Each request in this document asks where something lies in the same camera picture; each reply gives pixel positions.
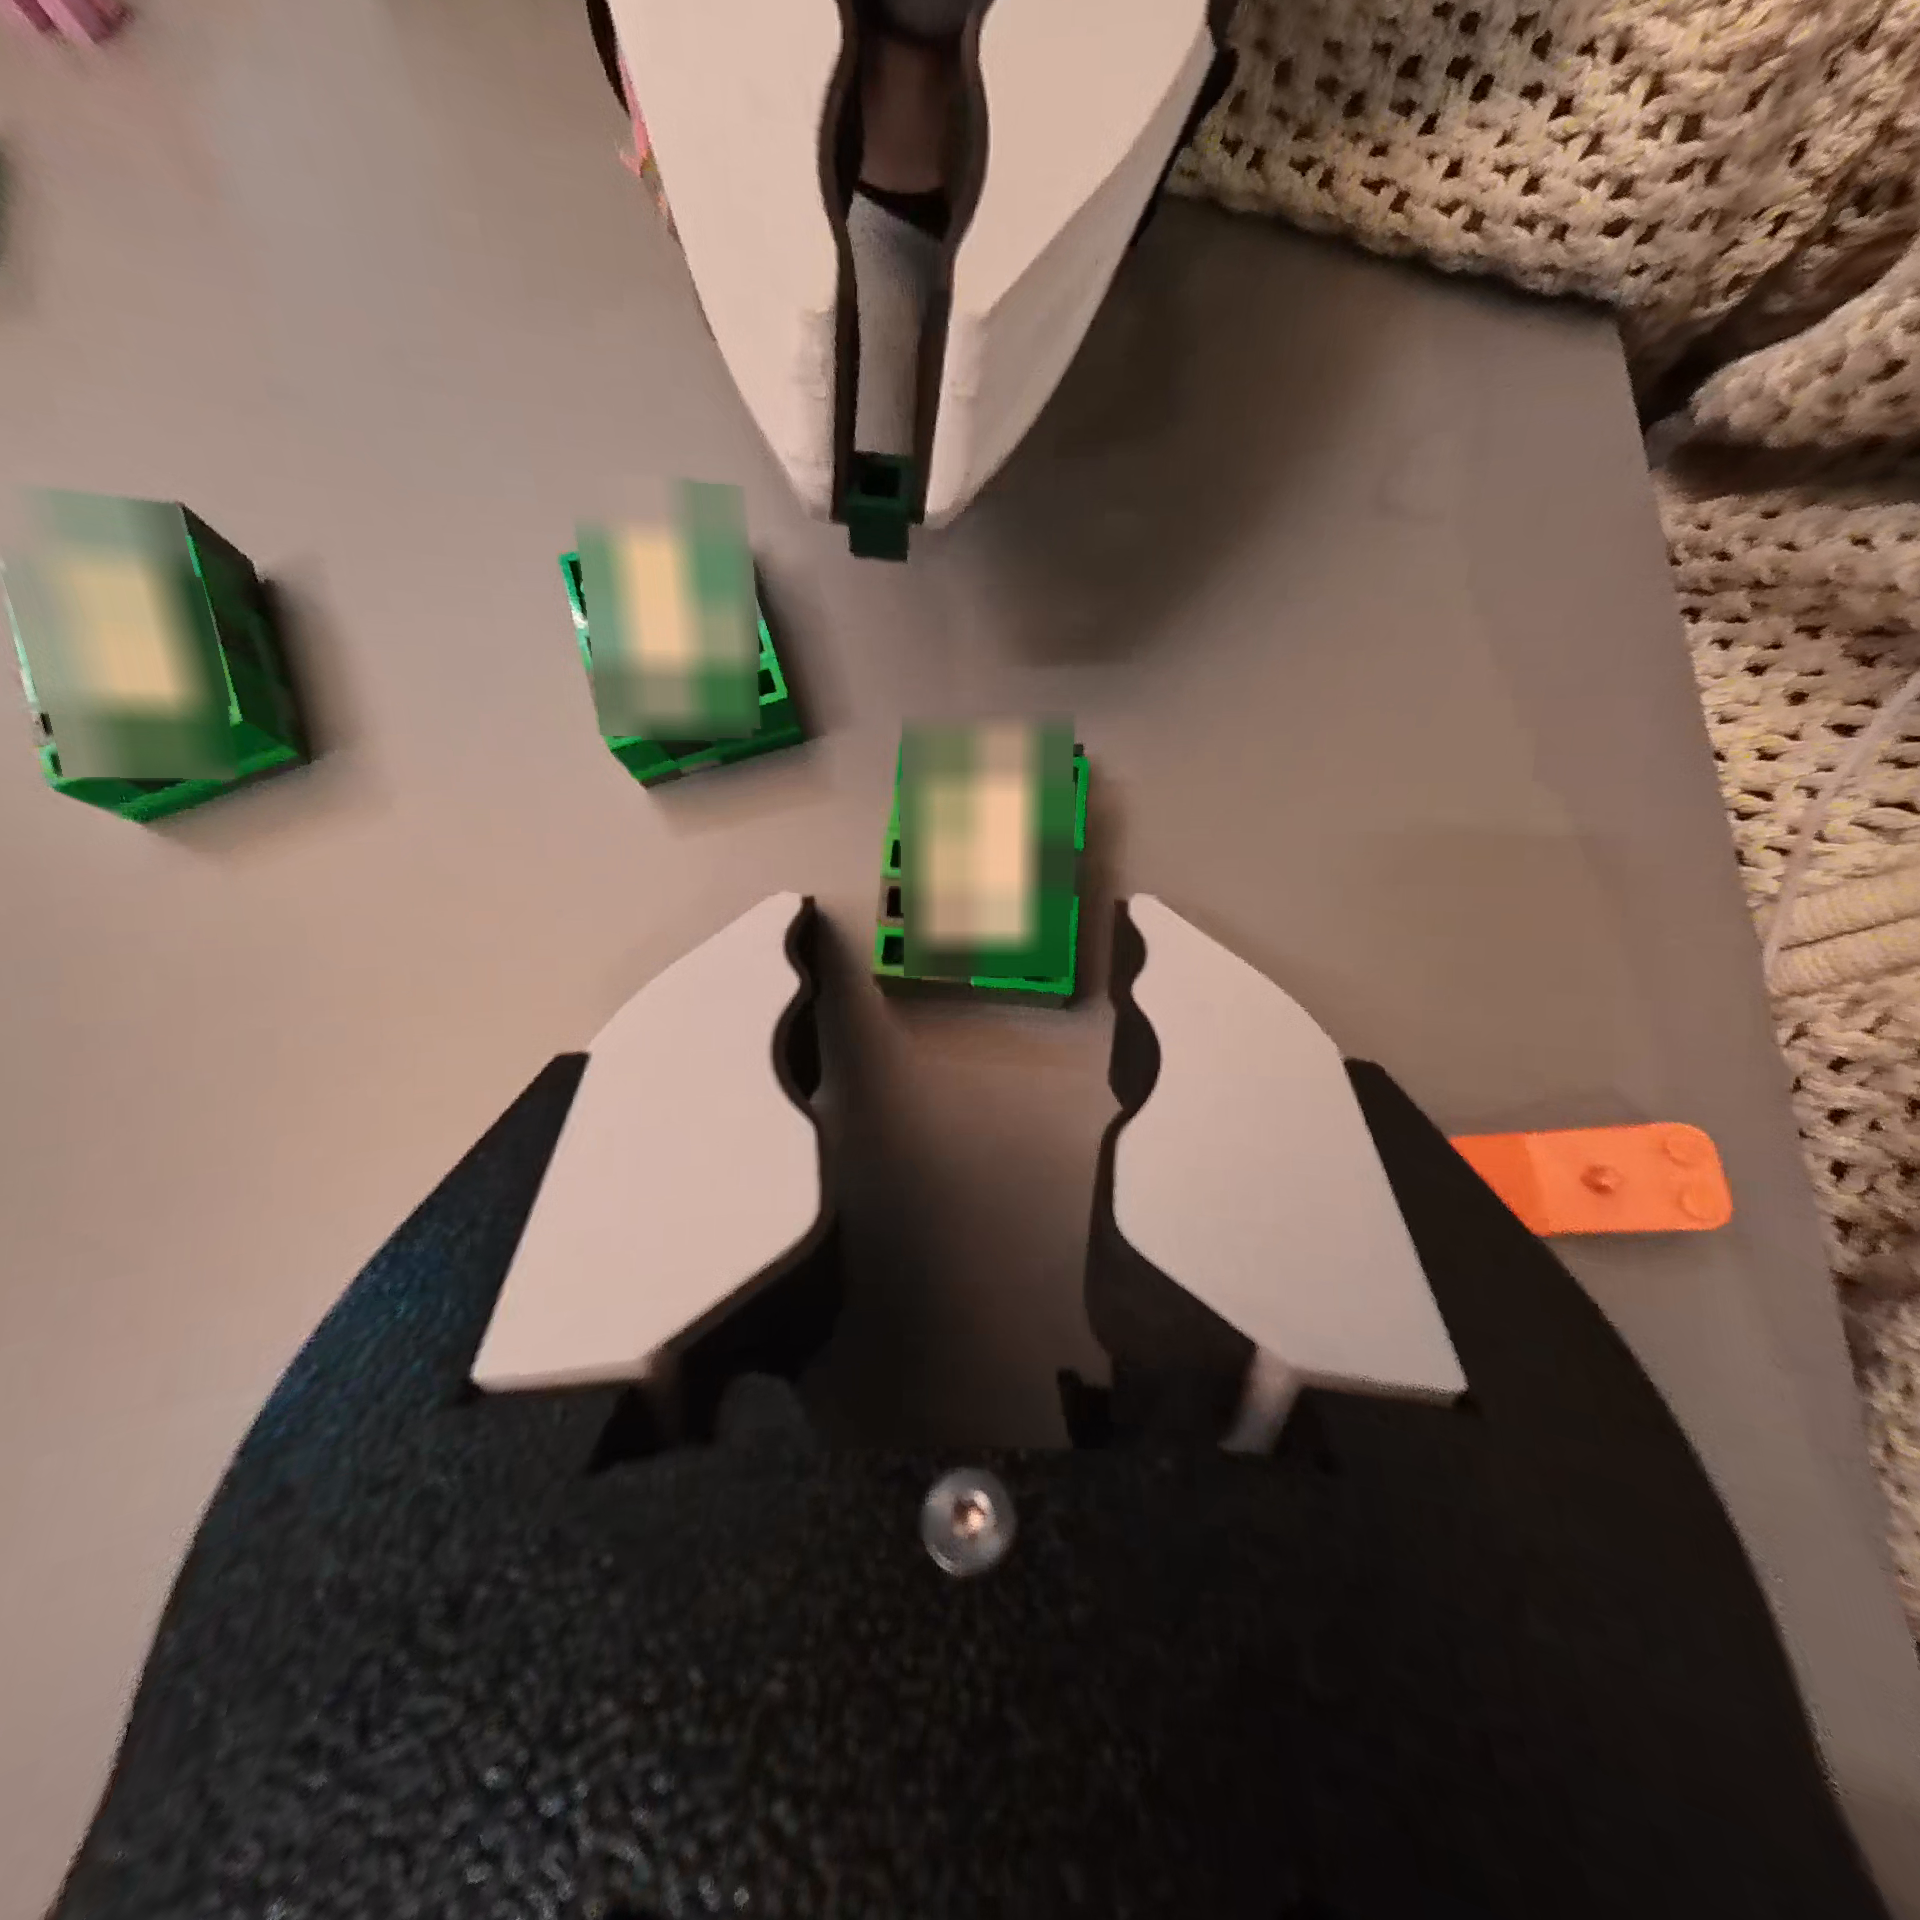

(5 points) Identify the cream knit sweater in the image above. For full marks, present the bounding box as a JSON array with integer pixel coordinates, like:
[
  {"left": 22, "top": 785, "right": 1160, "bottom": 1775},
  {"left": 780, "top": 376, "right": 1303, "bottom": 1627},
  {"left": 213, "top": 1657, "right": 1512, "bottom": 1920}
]
[{"left": 1160, "top": 0, "right": 1920, "bottom": 1630}]

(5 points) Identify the orange lego brick separator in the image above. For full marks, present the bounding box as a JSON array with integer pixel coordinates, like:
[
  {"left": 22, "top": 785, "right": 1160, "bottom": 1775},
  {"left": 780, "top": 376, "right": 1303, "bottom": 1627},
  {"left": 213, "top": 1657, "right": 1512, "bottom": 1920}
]
[{"left": 1446, "top": 1122, "right": 1734, "bottom": 1240}]

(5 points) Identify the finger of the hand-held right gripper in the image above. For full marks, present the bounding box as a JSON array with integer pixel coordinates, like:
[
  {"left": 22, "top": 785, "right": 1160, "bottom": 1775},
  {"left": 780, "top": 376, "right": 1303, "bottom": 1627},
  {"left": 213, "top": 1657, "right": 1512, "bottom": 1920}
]
[
  {"left": 590, "top": 0, "right": 860, "bottom": 523},
  {"left": 914, "top": 0, "right": 1244, "bottom": 530}
]

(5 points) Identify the green lego block assembly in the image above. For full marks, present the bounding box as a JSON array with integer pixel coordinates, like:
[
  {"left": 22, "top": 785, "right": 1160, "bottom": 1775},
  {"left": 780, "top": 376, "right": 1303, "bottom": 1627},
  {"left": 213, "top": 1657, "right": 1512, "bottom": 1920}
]
[
  {"left": 0, "top": 487, "right": 312, "bottom": 825},
  {"left": 560, "top": 547, "right": 806, "bottom": 790},
  {"left": 874, "top": 747, "right": 1093, "bottom": 1003}
]

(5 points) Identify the small dark green lego brick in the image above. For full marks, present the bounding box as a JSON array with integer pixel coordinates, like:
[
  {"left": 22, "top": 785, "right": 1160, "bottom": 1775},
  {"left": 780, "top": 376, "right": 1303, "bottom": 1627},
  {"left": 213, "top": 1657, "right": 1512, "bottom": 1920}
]
[{"left": 836, "top": 451, "right": 920, "bottom": 560}]

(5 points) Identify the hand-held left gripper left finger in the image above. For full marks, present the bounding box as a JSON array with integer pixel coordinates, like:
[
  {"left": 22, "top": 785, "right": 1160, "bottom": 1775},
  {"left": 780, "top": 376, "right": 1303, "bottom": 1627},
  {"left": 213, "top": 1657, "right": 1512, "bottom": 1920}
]
[{"left": 469, "top": 892, "right": 842, "bottom": 1398}]

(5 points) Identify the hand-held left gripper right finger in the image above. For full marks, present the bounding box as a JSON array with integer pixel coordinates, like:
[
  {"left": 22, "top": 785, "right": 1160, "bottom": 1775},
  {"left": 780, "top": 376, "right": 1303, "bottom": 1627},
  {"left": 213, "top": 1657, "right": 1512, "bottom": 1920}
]
[{"left": 1083, "top": 892, "right": 1472, "bottom": 1455}]

